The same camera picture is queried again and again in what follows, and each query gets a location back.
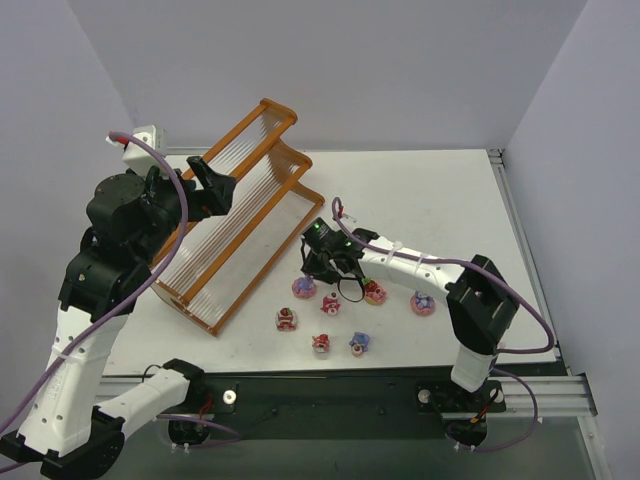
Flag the orange three-tier acrylic shelf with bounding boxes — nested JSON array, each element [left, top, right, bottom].
[[152, 98, 325, 336]]

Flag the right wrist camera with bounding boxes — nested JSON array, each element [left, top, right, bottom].
[[331, 196, 357, 224]]

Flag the red strawberry cake toy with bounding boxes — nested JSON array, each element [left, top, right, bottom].
[[275, 307, 298, 332]]

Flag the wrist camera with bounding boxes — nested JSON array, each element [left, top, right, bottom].
[[331, 196, 357, 224], [107, 123, 169, 174]]

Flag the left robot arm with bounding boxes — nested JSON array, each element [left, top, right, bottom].
[[1, 156, 236, 479]]

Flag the strawberry bear donut toy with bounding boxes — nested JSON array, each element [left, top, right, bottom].
[[363, 278, 387, 306]]

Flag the purple bunny sitting donut toy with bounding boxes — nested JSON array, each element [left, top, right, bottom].
[[409, 291, 436, 317]]

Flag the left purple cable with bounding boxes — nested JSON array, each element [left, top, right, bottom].
[[0, 130, 191, 441]]

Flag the purple cable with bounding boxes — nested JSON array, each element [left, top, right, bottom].
[[331, 197, 557, 454], [0, 130, 191, 441]]

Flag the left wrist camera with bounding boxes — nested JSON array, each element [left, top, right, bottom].
[[107, 123, 169, 174]]

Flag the pink bear cake toy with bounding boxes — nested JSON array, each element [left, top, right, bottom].
[[321, 292, 341, 317]]

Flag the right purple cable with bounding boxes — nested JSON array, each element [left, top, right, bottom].
[[331, 197, 557, 454]]

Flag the small purple bunny toy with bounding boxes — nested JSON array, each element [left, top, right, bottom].
[[349, 332, 370, 357]]

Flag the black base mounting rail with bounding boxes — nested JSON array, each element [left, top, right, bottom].
[[186, 372, 506, 440]]

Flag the pink bear cupcake toy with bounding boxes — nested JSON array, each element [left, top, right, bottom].
[[312, 334, 330, 354]]

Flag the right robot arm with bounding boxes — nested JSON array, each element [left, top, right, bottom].
[[301, 218, 519, 393]]

